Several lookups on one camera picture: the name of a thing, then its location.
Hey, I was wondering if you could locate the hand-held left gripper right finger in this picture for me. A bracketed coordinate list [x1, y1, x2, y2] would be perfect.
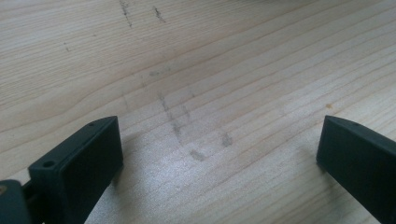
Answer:
[316, 115, 396, 224]

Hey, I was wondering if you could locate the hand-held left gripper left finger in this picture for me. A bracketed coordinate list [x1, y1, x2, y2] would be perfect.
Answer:
[27, 116, 124, 224]

